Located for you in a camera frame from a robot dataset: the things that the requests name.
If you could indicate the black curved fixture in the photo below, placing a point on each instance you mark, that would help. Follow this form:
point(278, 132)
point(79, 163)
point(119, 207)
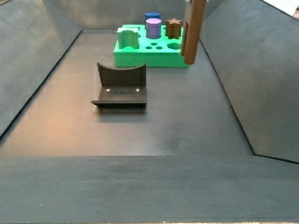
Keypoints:
point(122, 86)

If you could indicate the purple cylinder block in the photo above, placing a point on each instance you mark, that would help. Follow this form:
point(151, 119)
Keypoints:
point(154, 28)

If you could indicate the blue cylinder block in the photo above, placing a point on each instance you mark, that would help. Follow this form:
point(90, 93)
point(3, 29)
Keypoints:
point(152, 15)

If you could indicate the brown square-circle forked object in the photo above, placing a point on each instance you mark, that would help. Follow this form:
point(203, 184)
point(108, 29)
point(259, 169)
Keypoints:
point(194, 14)

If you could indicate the green arch block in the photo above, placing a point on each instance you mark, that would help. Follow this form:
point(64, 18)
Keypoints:
point(127, 37)

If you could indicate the brown star block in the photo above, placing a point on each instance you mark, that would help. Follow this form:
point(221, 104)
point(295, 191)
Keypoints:
point(174, 28)

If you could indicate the green shape sorter base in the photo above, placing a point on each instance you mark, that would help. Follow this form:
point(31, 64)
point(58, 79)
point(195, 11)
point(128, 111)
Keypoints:
point(155, 52)

